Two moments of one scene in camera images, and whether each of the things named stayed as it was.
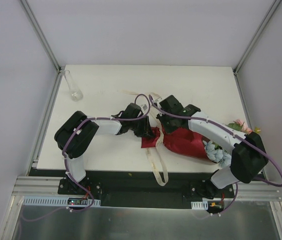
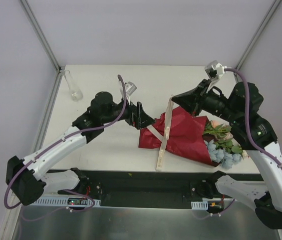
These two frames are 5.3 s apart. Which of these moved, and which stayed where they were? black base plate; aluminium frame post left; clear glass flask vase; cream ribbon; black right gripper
Moved: cream ribbon; black right gripper
Stayed: black base plate; aluminium frame post left; clear glass flask vase
